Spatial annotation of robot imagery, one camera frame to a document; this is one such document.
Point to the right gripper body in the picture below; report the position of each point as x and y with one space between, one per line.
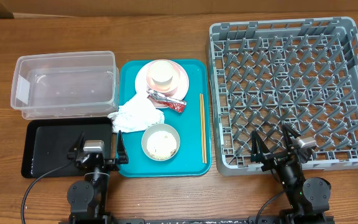
275 158

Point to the cardboard box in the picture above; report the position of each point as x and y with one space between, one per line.
93 8

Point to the white napkin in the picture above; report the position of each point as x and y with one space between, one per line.
137 114

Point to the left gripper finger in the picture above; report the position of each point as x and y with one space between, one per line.
78 145
120 150

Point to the pink plate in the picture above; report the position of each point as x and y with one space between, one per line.
181 91

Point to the wooden chopstick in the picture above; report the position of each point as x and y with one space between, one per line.
205 133
202 128

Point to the cream paper cup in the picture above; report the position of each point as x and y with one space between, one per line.
161 73

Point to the white rice pile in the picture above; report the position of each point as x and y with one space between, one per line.
161 145

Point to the red snack wrapper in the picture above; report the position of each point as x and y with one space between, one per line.
166 101

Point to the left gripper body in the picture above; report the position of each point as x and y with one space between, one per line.
110 165

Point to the black plastic tray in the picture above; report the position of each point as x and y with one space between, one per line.
48 142

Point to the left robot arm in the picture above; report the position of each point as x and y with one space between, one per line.
87 198

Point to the clear plastic bin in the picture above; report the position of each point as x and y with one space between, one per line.
65 85

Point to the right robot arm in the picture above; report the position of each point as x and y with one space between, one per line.
308 198

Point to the grey dishwasher rack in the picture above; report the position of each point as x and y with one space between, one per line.
301 72

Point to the grey bowl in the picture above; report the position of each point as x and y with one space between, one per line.
158 127

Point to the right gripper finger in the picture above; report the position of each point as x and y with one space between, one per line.
288 134
258 145

